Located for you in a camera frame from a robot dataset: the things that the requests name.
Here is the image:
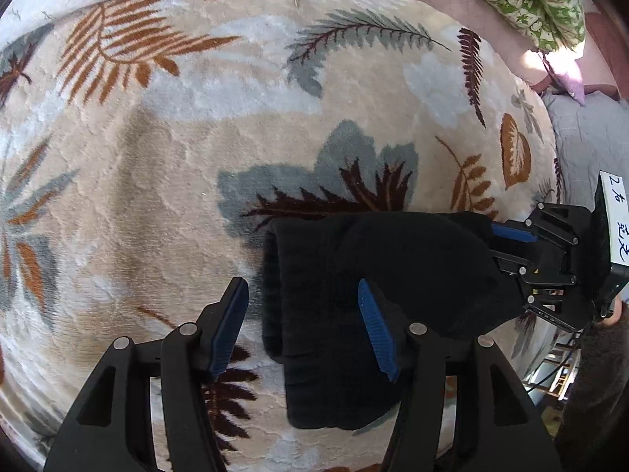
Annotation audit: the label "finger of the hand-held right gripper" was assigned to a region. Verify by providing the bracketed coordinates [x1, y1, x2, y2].
[490, 201, 581, 257]
[491, 251, 579, 287]

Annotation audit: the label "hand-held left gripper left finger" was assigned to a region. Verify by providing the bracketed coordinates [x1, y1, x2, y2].
[43, 277, 250, 472]

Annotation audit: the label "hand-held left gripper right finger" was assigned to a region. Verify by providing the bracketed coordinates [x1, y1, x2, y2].
[358, 278, 563, 472]

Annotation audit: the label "black pants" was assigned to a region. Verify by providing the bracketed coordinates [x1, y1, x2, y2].
[260, 210, 529, 431]

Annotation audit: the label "person's right forearm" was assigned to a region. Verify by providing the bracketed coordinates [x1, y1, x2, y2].
[554, 322, 629, 472]

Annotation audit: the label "person's right hand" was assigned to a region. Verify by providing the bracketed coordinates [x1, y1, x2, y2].
[604, 299, 629, 328]

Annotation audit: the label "grey quilted pillow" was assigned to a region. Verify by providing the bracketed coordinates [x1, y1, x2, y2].
[541, 89, 629, 207]

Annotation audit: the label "purple pillow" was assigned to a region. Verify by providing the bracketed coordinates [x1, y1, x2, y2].
[538, 49, 588, 106]

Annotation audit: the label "leaf-print plush blanket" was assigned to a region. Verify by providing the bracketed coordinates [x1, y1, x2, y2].
[0, 0, 566, 472]

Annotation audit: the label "metal frame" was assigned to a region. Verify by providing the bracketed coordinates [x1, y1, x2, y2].
[527, 333, 585, 400]

